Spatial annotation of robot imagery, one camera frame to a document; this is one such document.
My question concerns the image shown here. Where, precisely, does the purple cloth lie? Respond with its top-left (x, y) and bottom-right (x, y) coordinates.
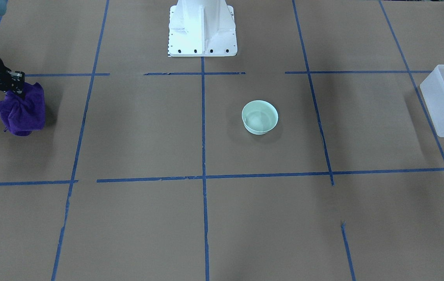
top-left (0, 82), bottom-right (46, 137)

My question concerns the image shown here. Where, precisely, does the mint green bowl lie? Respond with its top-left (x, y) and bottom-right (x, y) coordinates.
top-left (241, 100), bottom-right (279, 135)

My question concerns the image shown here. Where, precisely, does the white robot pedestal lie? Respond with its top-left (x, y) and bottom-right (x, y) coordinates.
top-left (167, 0), bottom-right (238, 57)

